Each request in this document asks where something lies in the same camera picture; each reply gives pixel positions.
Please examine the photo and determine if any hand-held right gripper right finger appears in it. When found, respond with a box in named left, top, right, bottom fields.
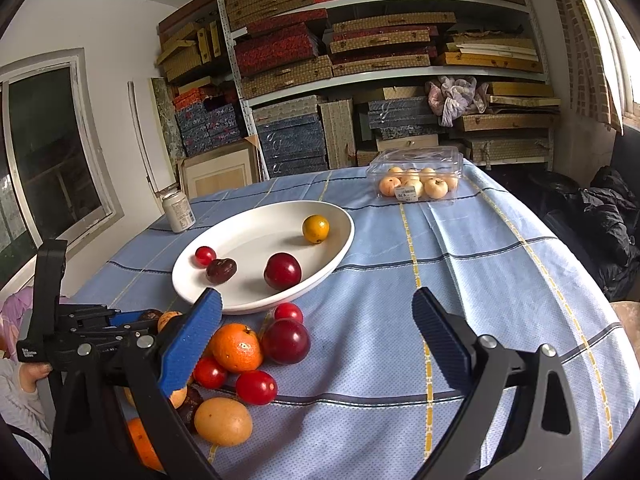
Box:
left=412, top=287, right=586, bottom=480

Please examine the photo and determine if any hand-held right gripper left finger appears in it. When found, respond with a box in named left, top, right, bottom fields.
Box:
left=50, top=287, right=223, bottom=480

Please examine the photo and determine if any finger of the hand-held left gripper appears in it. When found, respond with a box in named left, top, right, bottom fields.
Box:
left=60, top=304, right=151, bottom=327
left=100, top=325, right=163, bottom=339

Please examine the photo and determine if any orange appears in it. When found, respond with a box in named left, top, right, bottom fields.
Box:
left=208, top=323, right=264, bottom=373
left=126, top=417, right=165, bottom=472

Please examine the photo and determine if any large pale yellow fruit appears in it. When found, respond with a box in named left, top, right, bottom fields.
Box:
left=194, top=397, right=254, bottom=447

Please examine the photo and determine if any dark red plum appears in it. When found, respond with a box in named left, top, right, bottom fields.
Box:
left=263, top=252, right=303, bottom=291
left=261, top=318, right=312, bottom=366

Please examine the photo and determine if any white oval plate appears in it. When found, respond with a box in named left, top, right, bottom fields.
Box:
left=172, top=201, right=356, bottom=316

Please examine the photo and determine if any person's left forearm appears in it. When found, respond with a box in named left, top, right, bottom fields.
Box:
left=0, top=357, right=53, bottom=466

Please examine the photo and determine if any group of pale small fruits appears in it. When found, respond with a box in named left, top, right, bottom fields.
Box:
left=378, top=166, right=460, bottom=200

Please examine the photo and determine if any person's left hand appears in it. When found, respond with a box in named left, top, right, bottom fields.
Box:
left=19, top=362, right=55, bottom=392

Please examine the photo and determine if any purple cloth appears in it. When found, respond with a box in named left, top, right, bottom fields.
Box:
left=0, top=285, right=38, bottom=333

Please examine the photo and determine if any silver drink can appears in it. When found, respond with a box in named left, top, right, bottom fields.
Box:
left=161, top=190, right=197, bottom=234

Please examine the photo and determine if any white framed window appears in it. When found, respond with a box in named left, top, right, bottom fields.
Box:
left=0, top=49, right=123, bottom=286

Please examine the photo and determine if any small yellow round fruit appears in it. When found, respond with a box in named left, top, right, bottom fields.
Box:
left=302, top=214, right=331, bottom=245

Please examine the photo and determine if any cardboard box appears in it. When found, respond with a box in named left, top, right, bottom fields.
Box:
left=177, top=140, right=263, bottom=198

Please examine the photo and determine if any white narrow board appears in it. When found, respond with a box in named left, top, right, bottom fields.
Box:
left=127, top=79, right=177, bottom=193

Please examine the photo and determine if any clear plastic clamshell box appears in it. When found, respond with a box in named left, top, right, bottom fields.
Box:
left=366, top=146, right=463, bottom=204

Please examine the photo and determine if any black clothes pile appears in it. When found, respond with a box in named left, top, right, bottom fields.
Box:
left=525, top=165, right=640, bottom=303

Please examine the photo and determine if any mottled grey green slab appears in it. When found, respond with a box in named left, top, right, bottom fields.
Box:
left=151, top=76, right=187, bottom=161

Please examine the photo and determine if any stack of blue red boxes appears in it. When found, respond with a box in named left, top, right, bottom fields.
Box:
left=172, top=86, right=248, bottom=158

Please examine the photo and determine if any stack of blue patterned boxes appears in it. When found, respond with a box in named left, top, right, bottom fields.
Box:
left=252, top=112, right=329, bottom=178
left=367, top=96, right=453, bottom=142

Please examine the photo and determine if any upright tan woven box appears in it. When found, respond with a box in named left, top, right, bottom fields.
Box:
left=319, top=99, right=357, bottom=170

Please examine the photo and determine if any crumpled pink plastic bag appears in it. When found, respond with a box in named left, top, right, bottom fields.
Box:
left=425, top=75, right=493, bottom=128

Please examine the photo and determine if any stack of yellow brown boxes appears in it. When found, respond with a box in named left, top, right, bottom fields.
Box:
left=156, top=0, right=226, bottom=86

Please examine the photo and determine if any stack of red patterned boxes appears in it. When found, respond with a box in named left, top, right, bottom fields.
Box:
left=233, top=9, right=441, bottom=78

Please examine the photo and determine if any brick pattern curtain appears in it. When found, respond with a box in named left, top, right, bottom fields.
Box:
left=542, top=0, right=626, bottom=135

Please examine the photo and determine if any bright window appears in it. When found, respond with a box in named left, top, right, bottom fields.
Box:
left=562, top=0, right=640, bottom=126

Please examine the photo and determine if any black cable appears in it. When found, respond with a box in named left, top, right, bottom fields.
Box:
left=0, top=422, right=53, bottom=478

